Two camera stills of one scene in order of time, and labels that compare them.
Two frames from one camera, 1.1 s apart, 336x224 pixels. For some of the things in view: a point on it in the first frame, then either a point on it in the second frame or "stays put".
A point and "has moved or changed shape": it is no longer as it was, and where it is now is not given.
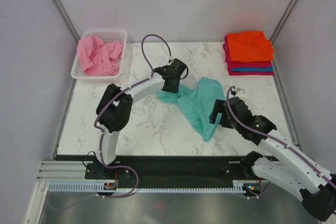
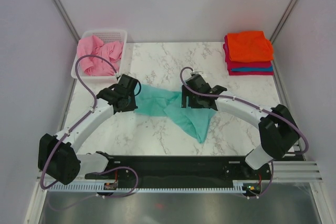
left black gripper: (174, 89) → (131, 107)
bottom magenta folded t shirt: (250, 73) stays put
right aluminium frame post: (290, 7) stays put
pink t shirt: (96, 58) stays put
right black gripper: (218, 107) → (191, 103)
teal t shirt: (199, 103) has moved or changed shape
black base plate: (175, 171) stays put
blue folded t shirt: (252, 69) stays put
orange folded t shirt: (252, 46) stays put
